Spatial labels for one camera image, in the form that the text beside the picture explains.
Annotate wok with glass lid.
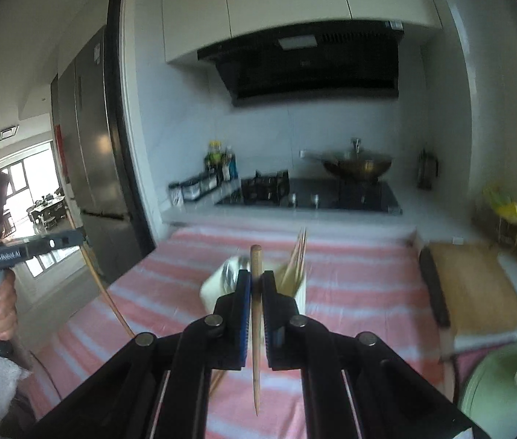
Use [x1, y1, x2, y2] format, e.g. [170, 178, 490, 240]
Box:
[299, 138, 392, 183]

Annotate wooden cutting board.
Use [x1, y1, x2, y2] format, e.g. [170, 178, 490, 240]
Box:
[419, 242, 517, 337]

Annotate wire basket yellow items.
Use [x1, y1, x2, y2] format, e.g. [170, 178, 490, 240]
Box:
[472, 184, 517, 249]

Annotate steel spoon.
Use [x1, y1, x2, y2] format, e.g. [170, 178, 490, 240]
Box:
[222, 257, 250, 294]

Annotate wooden chopstick pair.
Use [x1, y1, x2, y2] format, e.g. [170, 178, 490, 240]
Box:
[250, 245, 263, 415]
[63, 205, 138, 339]

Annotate sauce bottles group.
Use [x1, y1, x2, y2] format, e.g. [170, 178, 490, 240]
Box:
[204, 141, 239, 184]

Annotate black french press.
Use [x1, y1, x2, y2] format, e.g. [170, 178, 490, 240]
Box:
[417, 149, 439, 190]

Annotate black gas cooktop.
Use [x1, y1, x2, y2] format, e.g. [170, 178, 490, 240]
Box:
[218, 170, 402, 215]

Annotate wooden chopstick long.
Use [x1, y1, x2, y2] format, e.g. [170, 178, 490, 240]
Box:
[282, 229, 307, 296]

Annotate cream plastic utensil holder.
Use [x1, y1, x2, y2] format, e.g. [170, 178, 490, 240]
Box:
[200, 255, 308, 321]

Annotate pink white striped cloth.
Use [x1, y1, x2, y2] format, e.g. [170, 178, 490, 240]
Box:
[17, 225, 470, 439]

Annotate black range hood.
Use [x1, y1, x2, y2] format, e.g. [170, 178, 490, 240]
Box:
[197, 20, 404, 106]

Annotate grey steel refrigerator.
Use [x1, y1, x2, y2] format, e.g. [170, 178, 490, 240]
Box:
[56, 26, 144, 284]

